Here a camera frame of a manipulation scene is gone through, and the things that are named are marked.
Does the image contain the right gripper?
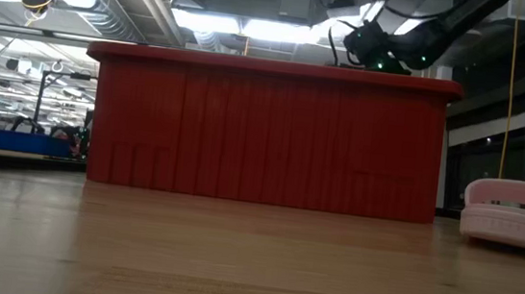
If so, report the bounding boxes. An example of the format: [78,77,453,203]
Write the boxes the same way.
[339,17,418,76]

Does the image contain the pink slide sandal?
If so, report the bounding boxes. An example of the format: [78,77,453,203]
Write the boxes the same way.
[456,174,525,255]

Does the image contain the red plastic bin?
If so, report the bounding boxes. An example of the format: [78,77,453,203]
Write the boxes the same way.
[73,38,467,228]

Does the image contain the blue background bin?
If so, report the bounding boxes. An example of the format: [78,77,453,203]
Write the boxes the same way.
[0,130,74,159]

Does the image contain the bright ceiling light panel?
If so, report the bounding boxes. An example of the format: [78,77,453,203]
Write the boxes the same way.
[169,7,324,46]

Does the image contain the background workbench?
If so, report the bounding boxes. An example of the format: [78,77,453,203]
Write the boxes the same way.
[0,146,88,180]

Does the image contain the grey ceiling duct box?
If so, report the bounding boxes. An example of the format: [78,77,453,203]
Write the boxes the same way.
[278,0,325,22]

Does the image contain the black metal stand frame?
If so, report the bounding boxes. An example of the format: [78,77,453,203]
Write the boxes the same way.
[30,68,99,140]

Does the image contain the yellow black cord reel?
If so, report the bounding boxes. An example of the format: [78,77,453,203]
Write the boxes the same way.
[19,0,56,17]

